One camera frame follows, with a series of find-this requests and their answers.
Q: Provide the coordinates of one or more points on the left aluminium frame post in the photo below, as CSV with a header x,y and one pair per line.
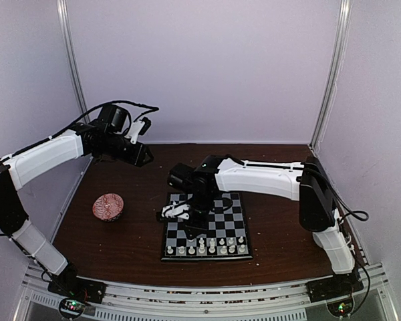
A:
x,y
64,21

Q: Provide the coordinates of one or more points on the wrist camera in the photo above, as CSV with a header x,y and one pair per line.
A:
x,y
175,210
139,128

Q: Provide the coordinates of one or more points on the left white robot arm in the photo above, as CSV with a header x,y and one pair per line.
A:
x,y
46,171

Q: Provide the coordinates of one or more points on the black grey chessboard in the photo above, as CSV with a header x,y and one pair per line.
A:
x,y
227,220

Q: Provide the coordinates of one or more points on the red patterned bowl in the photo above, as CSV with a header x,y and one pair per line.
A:
x,y
108,207

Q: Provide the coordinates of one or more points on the right aluminium frame post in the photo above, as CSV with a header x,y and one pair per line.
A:
x,y
337,59

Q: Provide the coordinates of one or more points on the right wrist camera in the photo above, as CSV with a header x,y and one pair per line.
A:
x,y
175,210

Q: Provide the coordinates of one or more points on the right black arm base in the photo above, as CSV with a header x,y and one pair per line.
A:
x,y
337,291

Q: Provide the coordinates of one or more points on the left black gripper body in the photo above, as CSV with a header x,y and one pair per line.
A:
x,y
113,148

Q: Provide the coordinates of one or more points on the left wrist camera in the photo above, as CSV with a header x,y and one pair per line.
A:
x,y
139,128

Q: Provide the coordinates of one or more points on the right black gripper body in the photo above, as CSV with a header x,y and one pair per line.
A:
x,y
206,204

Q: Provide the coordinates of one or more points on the aluminium frame post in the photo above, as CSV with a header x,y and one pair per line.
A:
x,y
64,21
337,59

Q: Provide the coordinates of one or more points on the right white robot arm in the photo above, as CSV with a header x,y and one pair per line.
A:
x,y
304,182

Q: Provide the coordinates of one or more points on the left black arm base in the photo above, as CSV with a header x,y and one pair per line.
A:
x,y
79,295

